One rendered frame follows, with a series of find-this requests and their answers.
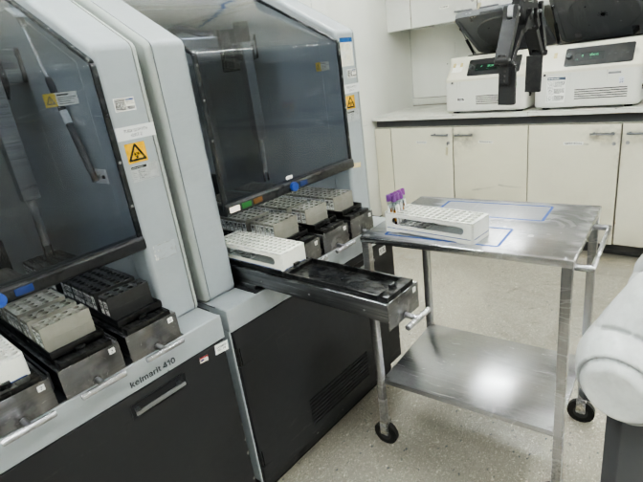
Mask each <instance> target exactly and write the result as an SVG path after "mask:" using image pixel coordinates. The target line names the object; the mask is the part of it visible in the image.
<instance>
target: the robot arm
mask: <svg viewBox="0 0 643 482"><path fill-rule="evenodd" d="M543 11H544V0H543V1H538V0H512V5H507V6H504V7H503V17H502V23H501V28H500V33H499V42H498V46H497V51H496V55H495V60H494V66H495V67H499V97H498V105H514V104H515V103H516V85H517V64H514V63H515V59H516V56H517V53H518V50H519V47H520V44H521V39H522V36H523V34H524V37H525V41H526V45H527V49H528V52H529V55H528V56H527V57H526V68H525V87H524V92H540V91H541V88H542V72H543V56H544V55H547V45H546V34H545V24H544V14H543ZM575 372H576V378H577V382H578V385H579V386H580V388H581V389H582V390H583V392H584V393H585V394H586V396H587V397H588V399H589V400H590V402H591V403H592V404H593V405H594V406H595V407H596V408H598V409H599V410H600V411H602V412H603V413H604V414H606V415H608V416H610V417H611V418H613V419H615V420H618V421H621V422H623V423H626V424H628V425H632V426H638V427H643V253H642V254H641V256H640V257H639V258H638V259H637V261H636V262H635V265H634V268H633V273H632V276H631V277H630V280H629V282H628V284H627V286H626V287H625V288H624V289H623V290H622V291H621V292H620V293H619V294H618V295H617V297H616V298H615V299H614V300H613V301H612V302H611V303H610V304H609V306H608V307H607V308H606V309H605V310H604V311H603V312H602V314H601V315H600V316H599V318H598V319H596V320H595V321H594V322H593V323H592V324H591V325H590V327H589V328H588V329H587V330H586V332H585V333H584V334H583V336H582V338H581V339H580V341H579V343H578V346H577V350H576V356H575Z"/></svg>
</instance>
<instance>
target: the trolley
mask: <svg viewBox="0 0 643 482"><path fill-rule="evenodd" d="M411 204H413V205H420V206H428V207H437V208H452V209H460V210H469V211H476V212H485V213H489V235H487V236H486V237H485V238H483V239H482V240H480V241H479V242H477V243H476V244H475V245H473V246H471V245H465V244H459V243H456V242H453V241H447V240H441V239H435V238H430V237H425V236H419V235H413V234H407V233H402V232H399V233H398V232H392V231H387V227H386V220H385V221H383V222H382V223H380V224H379V225H377V226H376V227H374V228H373V229H371V230H369V231H368V232H366V233H365V234H363V235H362V236H360V241H361V242H362V248H363V258H364V266H365V269H367V270H372V271H375V270H374V260H373V250H372V244H378V245H386V246H393V247H401V248H409V249H417V250H422V257H423V274H424V290H425V305H426V307H430V308H431V309H432V310H431V311H430V312H429V313H428V314H427V315H426V321H427V329H426V330H425V331H424V332H423V333H422V335H421V336H420V337H419V338H418V339H417V340H416V342H415V343H414V344H413V345H412V346H411V347H410V349H409V350H408V351H407V352H406V353H405V354H404V356H403V357H402V358H401V359H400V360H399V361H398V363H396V364H395V365H394V366H393V367H392V369H391V370H390V371H389V372H388V373H387V375H386V376H385V368H384V358H383V348H382V339H381V329H380V321H379V320H375V319H372V318H370V319H369V320H370V329H371V338H372V347H373V357H374V365H375V375H376V383H377V392H378V402H379V410H380V421H379V422H378V423H377V424H376V425H375V432H376V434H377V436H378V437H379V438H380V439H381V440H382V441H384V442H386V443H388V444H393V443H395V442H396V440H397V439H398V437H399V433H398V430H397V428H396V426H395V425H394V424H393V423H392V422H391V417H390V416H388V397H387V388H386V384H388V385H392V386H395V387H398V388H401V389H404V390H407V391H409V392H413V393H416V394H419V395H422V396H425V397H428V398H431V399H435V400H437V401H440V402H443V403H446V404H449V405H455V406H458V407H461V408H464V409H467V410H470V411H473V412H476V413H479V414H482V415H485V416H488V417H491V418H495V419H498V420H501V421H503V422H506V423H509V424H513V425H516V426H519V427H524V428H527V429H530V430H534V431H537V432H539V433H542V434H545V435H548V436H551V437H553V445H552V465H551V480H550V481H546V482H563V480H564V479H563V478H562V469H563V453H564V437H565V411H566V410H567V412H568V414H569V415H570V417H572V418H573V419H574V420H576V421H579V422H582V423H587V422H590V421H592V420H593V419H594V416H595V408H594V406H593V405H592V404H591V403H590V402H588V401H585V400H583V399H582V398H581V397H580V395H579V389H580V386H579V385H578V396H577V398H575V399H572V400H569V399H570V396H571V393H572V390H573V387H574V385H575V382H576V379H577V378H576V372H575V356H576V355H571V354H569V341H570V324H571V308H572V293H573V276H574V271H580V272H586V286H585V299H584V313H583V327H582V336H583V334H584V333H585V332H586V330H587V329H588V328H589V327H590V325H591V323H592V311H593V299H594V286H595V274H596V267H597V265H598V262H599V260H600V257H601V255H602V252H603V250H604V248H605V246H606V244H607V241H608V239H609V236H610V232H611V230H612V225H601V224H599V223H600V213H601V211H602V207H601V206H586V205H569V204H550V203H533V202H516V201H498V200H480V199H462V198H445V197H428V196H421V197H419V198H418V199H416V200H415V201H413V202H412V203H411ZM599 230H605V231H606V232H605V234H604V237H603V239H602V241H601V244H600V246H599V248H598V235H599ZM587 241H588V258H587V264H586V265H583V264H576V262H577V260H578V258H579V256H580V254H581V252H582V250H583V248H584V246H585V244H586V242H587ZM597 248H598V251H597ZM431 251H432V252H446V253H454V254H462V255H470V256H477V257H485V258H493V259H500V260H508V261H516V262H523V263H531V264H539V265H546V266H554V267H562V270H561V290H560V309H559V328H558V348H557V351H554V350H550V349H545V348H541V347H537V346H532V345H528V344H523V343H519V342H514V341H511V340H503V339H498V338H493V337H489V336H484V335H481V334H476V333H472V332H467V331H463V330H458V329H454V328H450V327H445V326H441V325H436V324H434V321H433V304H432V268H431Z"/></svg>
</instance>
